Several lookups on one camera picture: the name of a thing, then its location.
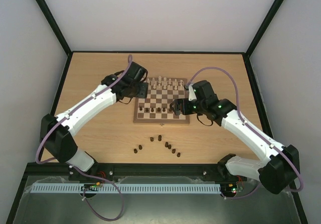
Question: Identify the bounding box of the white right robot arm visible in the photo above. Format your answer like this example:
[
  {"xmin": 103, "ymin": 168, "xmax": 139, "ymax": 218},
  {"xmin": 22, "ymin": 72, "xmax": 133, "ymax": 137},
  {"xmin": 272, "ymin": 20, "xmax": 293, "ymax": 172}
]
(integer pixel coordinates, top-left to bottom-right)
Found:
[{"xmin": 170, "ymin": 98, "xmax": 302, "ymax": 194}]

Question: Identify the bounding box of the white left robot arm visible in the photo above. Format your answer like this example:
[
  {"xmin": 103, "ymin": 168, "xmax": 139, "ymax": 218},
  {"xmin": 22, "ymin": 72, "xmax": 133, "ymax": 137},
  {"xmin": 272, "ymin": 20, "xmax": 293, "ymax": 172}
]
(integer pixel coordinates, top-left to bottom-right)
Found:
[{"xmin": 36, "ymin": 58, "xmax": 148, "ymax": 172}]

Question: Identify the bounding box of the wooden chess board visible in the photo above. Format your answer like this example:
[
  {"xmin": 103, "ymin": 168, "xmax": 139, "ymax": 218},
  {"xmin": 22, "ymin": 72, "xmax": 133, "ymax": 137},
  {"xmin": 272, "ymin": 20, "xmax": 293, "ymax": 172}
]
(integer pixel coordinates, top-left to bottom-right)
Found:
[{"xmin": 133, "ymin": 77, "xmax": 190, "ymax": 125}]

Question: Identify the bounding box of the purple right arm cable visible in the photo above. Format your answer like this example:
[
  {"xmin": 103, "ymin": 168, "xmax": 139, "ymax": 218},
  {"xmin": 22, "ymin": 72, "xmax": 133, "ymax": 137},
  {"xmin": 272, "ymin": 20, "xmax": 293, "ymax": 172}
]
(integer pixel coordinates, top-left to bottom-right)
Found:
[{"xmin": 185, "ymin": 67, "xmax": 304, "ymax": 199}]

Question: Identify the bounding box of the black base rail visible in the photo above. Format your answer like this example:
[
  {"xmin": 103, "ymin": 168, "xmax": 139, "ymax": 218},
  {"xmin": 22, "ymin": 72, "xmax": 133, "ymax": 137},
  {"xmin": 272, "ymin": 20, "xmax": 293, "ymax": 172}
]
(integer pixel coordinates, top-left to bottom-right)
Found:
[{"xmin": 25, "ymin": 163, "xmax": 248, "ymax": 183}]

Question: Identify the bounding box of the light blue cable duct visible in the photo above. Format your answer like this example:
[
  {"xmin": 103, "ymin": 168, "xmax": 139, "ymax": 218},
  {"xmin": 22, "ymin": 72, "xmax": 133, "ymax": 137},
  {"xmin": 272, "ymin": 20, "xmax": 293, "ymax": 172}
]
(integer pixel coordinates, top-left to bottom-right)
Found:
[{"xmin": 31, "ymin": 183, "xmax": 221, "ymax": 194}]

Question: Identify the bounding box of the black frame post left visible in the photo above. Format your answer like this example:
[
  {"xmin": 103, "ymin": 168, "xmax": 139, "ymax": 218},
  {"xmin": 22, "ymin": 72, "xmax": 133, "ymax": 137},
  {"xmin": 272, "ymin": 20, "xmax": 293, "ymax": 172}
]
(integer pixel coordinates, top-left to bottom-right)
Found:
[{"xmin": 35, "ymin": 0, "xmax": 72, "ymax": 56}]

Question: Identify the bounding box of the black frame post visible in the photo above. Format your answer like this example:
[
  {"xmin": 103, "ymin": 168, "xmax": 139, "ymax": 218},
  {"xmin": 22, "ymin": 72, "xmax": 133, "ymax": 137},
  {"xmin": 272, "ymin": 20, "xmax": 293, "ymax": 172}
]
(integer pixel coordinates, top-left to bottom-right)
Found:
[
  {"xmin": 35, "ymin": 0, "xmax": 72, "ymax": 56},
  {"xmin": 246, "ymin": 0, "xmax": 284, "ymax": 57}
]

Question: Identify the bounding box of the black frame post right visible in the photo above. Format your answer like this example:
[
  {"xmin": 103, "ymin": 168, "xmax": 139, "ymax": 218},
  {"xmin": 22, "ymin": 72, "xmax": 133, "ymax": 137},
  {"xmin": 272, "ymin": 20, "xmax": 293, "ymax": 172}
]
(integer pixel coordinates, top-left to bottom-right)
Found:
[{"xmin": 246, "ymin": 0, "xmax": 284, "ymax": 57}]

